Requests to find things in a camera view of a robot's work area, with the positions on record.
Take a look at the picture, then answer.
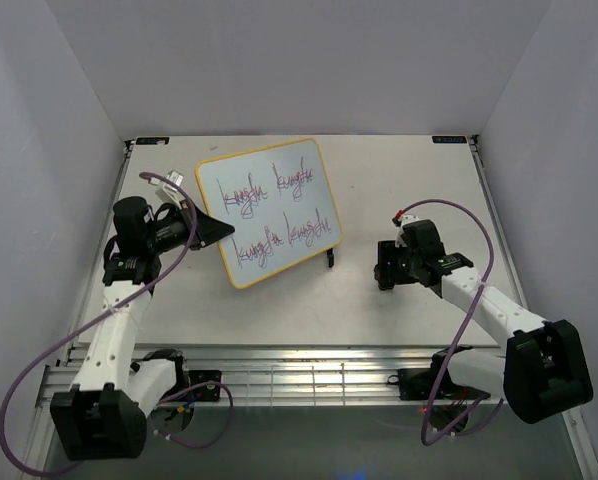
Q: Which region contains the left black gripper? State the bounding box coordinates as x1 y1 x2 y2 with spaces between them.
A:
146 198 236 255

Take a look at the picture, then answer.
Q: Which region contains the yellow framed whiteboard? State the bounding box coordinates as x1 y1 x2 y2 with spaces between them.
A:
195 138 343 289

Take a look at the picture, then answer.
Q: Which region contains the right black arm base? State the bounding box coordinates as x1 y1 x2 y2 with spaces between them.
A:
386 368 436 401

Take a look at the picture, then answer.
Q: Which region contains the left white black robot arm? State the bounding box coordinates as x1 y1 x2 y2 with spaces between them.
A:
50 196 235 461

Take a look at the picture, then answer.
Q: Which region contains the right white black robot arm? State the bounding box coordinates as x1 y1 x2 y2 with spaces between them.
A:
374 215 593 424

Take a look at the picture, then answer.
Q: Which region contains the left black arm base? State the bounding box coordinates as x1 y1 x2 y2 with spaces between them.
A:
181 370 222 403

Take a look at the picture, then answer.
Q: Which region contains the left blue corner label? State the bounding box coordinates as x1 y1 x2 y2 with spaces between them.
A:
135 137 170 146

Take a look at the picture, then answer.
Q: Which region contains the blue corner label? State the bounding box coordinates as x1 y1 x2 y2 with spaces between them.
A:
135 137 170 146
431 135 468 144

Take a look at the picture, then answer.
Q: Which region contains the right blue corner label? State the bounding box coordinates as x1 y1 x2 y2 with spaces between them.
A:
431 135 468 144

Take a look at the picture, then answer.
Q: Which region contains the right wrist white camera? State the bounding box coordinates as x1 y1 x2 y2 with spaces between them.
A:
392 212 420 235

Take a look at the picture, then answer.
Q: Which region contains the wrist white camera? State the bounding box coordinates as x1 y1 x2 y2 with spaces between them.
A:
392 212 420 235
150 170 184 202

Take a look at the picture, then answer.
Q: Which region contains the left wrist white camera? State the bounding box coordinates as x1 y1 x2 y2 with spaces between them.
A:
150 170 184 202

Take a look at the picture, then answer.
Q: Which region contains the aluminium rail frame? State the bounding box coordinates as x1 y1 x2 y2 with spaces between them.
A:
36 344 580 409

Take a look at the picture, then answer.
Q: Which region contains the purple cable under table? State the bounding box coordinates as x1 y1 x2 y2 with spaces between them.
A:
148 381 235 449

